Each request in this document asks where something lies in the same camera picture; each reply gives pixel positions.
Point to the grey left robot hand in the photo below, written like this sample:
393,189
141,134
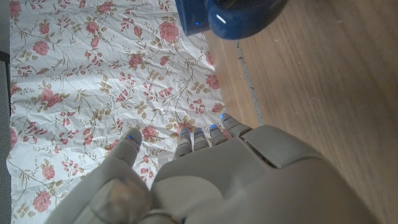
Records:
236,180

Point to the dark blue mug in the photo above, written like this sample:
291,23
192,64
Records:
242,18

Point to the floral backdrop cloth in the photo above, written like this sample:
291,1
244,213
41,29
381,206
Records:
93,93

